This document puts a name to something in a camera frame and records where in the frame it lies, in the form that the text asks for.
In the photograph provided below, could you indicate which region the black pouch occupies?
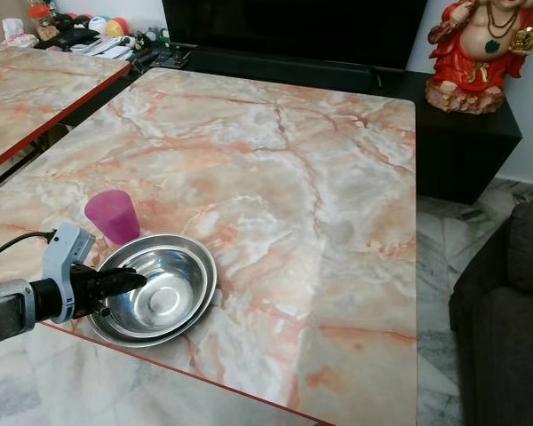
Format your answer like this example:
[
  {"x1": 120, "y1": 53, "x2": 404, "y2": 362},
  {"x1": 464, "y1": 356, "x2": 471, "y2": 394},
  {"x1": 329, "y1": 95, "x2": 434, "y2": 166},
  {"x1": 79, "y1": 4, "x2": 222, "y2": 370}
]
[{"x1": 53, "y1": 27, "x2": 100, "y2": 51}]

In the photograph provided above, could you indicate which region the white box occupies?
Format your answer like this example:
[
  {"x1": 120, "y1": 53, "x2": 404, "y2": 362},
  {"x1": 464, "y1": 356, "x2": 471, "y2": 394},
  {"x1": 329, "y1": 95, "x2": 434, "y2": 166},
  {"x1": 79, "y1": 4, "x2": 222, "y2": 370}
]
[{"x1": 93, "y1": 37, "x2": 137, "y2": 59}]

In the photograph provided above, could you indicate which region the red laughing Buddha statue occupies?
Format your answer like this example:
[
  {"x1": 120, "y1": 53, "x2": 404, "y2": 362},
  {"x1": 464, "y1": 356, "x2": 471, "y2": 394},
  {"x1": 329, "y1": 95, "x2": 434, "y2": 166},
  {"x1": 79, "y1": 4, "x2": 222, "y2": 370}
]
[{"x1": 425, "y1": 0, "x2": 533, "y2": 114}]

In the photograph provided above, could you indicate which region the orange round toy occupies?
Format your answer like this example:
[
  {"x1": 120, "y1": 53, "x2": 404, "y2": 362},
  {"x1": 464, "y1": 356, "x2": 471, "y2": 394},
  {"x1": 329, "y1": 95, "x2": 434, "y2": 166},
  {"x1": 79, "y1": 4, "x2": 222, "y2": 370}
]
[{"x1": 107, "y1": 17, "x2": 131, "y2": 38}]

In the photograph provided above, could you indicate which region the pink plastic cup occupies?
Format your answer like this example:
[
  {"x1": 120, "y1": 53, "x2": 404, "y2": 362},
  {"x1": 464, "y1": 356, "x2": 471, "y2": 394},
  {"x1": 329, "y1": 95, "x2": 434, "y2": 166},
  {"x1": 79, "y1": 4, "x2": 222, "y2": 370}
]
[{"x1": 84, "y1": 189, "x2": 141, "y2": 246}]

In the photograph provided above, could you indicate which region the white pink tissue pack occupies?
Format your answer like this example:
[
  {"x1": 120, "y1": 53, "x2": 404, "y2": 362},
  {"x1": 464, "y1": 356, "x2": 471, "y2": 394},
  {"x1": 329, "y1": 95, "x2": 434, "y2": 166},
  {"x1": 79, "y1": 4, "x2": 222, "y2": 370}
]
[{"x1": 0, "y1": 18, "x2": 36, "y2": 48}]

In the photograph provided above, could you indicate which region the stainless steel bowl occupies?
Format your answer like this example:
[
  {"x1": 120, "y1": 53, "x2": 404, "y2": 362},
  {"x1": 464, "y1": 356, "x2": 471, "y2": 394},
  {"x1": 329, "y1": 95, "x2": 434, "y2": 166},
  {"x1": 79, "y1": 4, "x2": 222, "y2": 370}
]
[{"x1": 86, "y1": 233, "x2": 219, "y2": 348}]

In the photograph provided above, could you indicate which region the black television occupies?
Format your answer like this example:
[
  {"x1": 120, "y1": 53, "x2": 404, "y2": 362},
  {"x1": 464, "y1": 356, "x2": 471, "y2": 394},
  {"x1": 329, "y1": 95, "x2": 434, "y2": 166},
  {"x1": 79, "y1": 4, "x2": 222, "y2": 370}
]
[{"x1": 162, "y1": 0, "x2": 429, "y2": 70}]

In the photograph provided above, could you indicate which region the jar with red lid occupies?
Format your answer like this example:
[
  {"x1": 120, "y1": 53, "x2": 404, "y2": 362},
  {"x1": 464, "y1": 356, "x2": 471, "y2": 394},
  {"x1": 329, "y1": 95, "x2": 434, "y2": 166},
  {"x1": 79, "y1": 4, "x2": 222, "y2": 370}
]
[{"x1": 28, "y1": 2, "x2": 57, "y2": 42}]

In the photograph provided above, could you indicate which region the dark grey sofa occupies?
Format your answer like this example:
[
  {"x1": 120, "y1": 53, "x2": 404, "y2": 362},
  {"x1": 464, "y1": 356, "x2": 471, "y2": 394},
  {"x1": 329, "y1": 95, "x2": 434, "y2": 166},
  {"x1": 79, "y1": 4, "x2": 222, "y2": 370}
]
[{"x1": 450, "y1": 201, "x2": 533, "y2": 426}]

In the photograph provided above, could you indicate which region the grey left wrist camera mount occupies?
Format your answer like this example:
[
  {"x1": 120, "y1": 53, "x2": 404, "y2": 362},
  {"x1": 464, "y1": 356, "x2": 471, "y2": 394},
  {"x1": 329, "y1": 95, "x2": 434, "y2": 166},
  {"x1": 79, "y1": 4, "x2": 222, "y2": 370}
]
[{"x1": 43, "y1": 224, "x2": 97, "y2": 323}]

